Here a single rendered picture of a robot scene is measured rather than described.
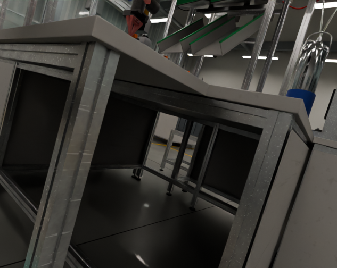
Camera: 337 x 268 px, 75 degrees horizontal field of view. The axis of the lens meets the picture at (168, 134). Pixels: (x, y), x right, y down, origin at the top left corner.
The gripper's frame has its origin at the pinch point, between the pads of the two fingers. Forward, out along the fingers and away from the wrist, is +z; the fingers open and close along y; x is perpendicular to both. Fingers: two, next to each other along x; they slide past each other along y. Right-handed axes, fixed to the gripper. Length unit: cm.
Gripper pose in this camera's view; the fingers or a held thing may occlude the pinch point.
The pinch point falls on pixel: (130, 33)
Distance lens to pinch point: 108.6
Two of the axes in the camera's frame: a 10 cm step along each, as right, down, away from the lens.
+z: -2.9, 9.6, 0.6
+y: -7.8, -2.7, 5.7
